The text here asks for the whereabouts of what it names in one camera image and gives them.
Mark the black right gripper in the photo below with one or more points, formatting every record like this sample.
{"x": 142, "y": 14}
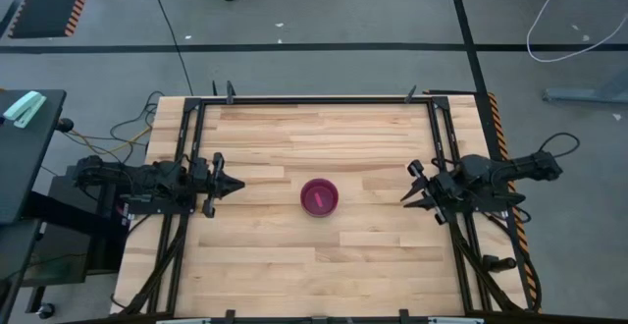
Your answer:
{"x": 436, "y": 191}

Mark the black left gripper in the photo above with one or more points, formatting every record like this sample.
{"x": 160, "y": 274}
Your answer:
{"x": 212, "y": 186}

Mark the purple translucent plastic bowl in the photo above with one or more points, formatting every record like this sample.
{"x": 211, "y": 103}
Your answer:
{"x": 302, "y": 205}

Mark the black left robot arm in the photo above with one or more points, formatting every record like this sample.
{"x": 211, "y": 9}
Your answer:
{"x": 142, "y": 177}

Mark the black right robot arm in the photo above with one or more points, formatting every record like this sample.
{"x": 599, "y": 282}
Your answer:
{"x": 495, "y": 174}

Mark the black clamp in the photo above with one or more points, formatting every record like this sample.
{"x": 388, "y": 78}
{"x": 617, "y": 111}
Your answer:
{"x": 403, "y": 315}
{"x": 410, "y": 94}
{"x": 229, "y": 315}
{"x": 230, "y": 92}

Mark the orange black striped edge strip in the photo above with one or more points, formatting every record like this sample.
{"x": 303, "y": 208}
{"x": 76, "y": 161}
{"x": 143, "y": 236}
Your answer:
{"x": 501, "y": 137}

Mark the black equipment cart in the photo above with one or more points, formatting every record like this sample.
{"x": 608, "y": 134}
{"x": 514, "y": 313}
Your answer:
{"x": 73, "y": 235}

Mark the grey desk foot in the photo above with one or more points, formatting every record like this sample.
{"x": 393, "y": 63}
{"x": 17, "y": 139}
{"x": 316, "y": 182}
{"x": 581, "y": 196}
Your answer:
{"x": 584, "y": 93}

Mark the black side table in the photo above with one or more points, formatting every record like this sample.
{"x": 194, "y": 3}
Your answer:
{"x": 27, "y": 157}

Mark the mint green stapler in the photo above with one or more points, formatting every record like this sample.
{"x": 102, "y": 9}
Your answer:
{"x": 23, "y": 108}

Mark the black caster wheel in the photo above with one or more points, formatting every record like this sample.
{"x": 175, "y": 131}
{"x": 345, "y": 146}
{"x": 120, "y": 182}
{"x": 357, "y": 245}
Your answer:
{"x": 46, "y": 310}

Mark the black floor mat striped edges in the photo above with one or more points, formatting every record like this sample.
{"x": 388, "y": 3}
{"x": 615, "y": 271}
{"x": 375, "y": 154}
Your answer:
{"x": 46, "y": 2}

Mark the black device on frame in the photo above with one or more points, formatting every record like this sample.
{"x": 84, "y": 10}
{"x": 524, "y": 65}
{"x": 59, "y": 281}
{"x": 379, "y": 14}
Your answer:
{"x": 498, "y": 263}

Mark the black aluminium table frame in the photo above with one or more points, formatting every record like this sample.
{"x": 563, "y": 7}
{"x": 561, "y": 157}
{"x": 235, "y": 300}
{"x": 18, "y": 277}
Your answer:
{"x": 319, "y": 101}

